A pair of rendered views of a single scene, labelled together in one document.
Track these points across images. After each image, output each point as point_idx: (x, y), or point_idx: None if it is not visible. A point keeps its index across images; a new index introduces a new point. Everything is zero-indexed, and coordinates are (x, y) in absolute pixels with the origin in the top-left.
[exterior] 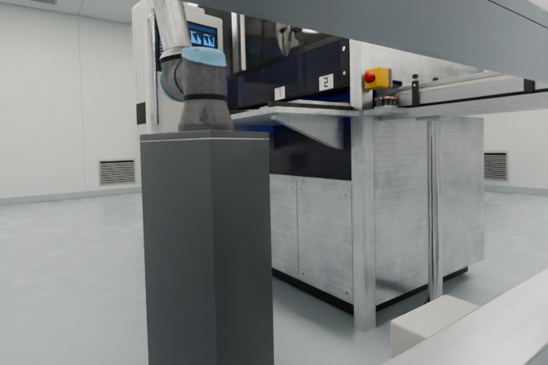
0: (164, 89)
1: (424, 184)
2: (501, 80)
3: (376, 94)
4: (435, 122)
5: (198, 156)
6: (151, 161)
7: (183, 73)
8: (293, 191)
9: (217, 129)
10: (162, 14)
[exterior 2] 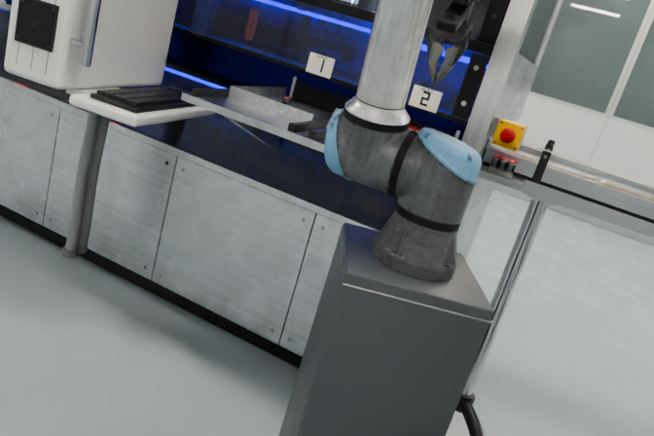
0: (340, 161)
1: (462, 238)
2: (645, 200)
3: (487, 142)
4: (544, 204)
5: (461, 338)
6: (361, 319)
7: (430, 184)
8: (304, 224)
9: (452, 275)
10: (401, 52)
